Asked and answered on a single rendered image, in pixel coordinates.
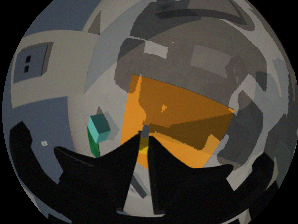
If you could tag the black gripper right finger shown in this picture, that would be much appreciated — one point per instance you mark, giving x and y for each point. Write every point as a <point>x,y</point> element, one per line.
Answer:
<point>169,177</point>

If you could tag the green flat square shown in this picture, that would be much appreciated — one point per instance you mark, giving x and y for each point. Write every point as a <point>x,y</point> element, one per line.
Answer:
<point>93,146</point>

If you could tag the beige panel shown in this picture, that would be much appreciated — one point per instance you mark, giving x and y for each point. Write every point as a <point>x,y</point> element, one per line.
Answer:
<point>51,64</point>

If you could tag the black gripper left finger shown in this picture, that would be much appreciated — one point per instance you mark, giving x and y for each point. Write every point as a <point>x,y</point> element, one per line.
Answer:
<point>113,171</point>

